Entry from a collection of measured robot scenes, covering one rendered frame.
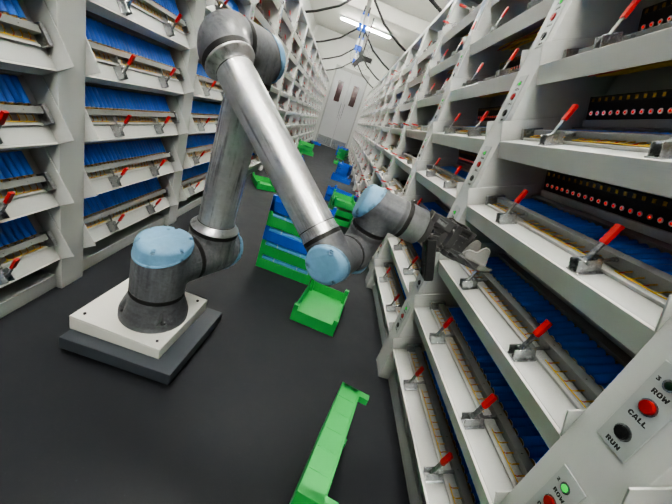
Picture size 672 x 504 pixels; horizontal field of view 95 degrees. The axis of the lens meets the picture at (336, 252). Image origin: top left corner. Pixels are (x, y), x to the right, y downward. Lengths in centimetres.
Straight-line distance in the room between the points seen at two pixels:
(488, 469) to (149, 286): 89
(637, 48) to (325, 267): 66
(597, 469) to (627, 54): 66
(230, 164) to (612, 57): 87
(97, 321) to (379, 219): 83
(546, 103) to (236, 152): 84
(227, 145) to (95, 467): 81
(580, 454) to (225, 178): 93
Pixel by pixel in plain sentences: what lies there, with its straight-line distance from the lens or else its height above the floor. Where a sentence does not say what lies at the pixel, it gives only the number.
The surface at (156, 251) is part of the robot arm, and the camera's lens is 93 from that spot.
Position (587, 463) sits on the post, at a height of 53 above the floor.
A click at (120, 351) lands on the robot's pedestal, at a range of 108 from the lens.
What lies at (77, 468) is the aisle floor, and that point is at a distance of 96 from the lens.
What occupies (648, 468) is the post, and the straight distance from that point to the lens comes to 53.
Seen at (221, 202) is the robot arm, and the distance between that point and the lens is 99.
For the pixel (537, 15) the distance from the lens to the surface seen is 126.
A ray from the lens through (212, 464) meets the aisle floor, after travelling 94.
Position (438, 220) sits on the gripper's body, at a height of 68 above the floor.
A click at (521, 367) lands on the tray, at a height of 53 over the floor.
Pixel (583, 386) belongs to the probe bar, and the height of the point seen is 57.
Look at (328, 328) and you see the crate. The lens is 134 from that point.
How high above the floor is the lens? 81
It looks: 22 degrees down
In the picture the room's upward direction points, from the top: 20 degrees clockwise
